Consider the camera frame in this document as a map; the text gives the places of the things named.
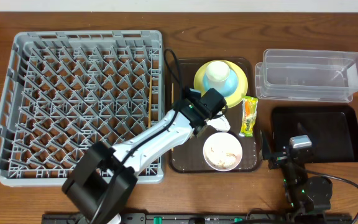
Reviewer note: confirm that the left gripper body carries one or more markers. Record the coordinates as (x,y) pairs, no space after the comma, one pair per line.
(202,125)

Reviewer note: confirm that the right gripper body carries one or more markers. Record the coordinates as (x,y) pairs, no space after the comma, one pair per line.
(279,161)

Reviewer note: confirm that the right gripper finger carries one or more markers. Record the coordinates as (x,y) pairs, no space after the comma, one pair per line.
(266,151)
(301,129)

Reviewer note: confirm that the yellow green snack wrapper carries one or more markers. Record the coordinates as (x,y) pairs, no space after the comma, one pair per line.
(249,106)

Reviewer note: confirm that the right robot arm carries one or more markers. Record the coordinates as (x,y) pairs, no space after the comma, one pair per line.
(309,196)

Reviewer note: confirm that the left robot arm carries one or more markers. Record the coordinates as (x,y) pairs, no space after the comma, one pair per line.
(104,178)

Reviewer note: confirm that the grey dishwasher rack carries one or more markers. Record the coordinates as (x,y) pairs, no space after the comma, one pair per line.
(66,90)

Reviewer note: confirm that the crumpled white tissue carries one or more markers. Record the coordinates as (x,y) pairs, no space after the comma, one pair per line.
(220,124)

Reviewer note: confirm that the black tray bin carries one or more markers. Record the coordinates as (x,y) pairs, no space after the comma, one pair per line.
(333,131)

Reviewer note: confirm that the light blue bowl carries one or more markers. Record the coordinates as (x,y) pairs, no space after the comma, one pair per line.
(229,85)

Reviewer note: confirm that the yellow plate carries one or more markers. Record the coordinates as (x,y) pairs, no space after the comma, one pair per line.
(242,87)

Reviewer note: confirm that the white cup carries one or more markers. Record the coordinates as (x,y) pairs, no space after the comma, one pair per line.
(217,73)

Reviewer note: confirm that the white bowl with food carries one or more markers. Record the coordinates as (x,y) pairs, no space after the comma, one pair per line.
(222,152)

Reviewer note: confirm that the dark brown serving tray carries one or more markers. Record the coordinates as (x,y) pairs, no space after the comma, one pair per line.
(188,158)

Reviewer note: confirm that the clear plastic container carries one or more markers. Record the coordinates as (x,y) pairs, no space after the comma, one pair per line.
(307,75)

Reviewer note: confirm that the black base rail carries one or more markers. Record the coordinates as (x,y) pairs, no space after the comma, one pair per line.
(141,218)

